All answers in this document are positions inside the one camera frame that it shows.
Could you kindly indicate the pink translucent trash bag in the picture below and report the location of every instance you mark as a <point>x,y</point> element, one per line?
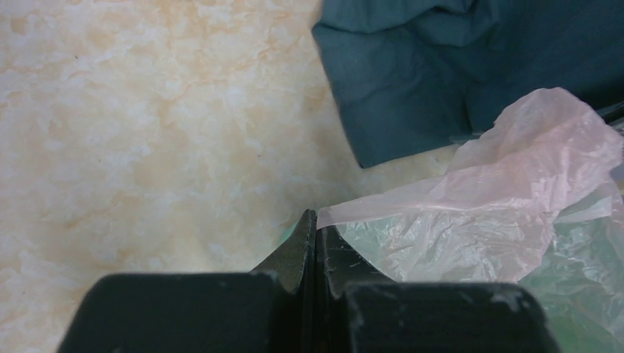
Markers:
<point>530,202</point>

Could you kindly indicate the green plastic trash bin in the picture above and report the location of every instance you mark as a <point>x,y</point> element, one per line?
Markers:
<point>574,272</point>

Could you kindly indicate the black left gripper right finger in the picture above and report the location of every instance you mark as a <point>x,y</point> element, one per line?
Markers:
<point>365,311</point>

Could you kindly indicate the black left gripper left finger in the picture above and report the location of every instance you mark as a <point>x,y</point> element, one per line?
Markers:
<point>267,309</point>

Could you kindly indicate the dark blue-grey cloth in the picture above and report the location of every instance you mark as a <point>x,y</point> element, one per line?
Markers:
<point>413,76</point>

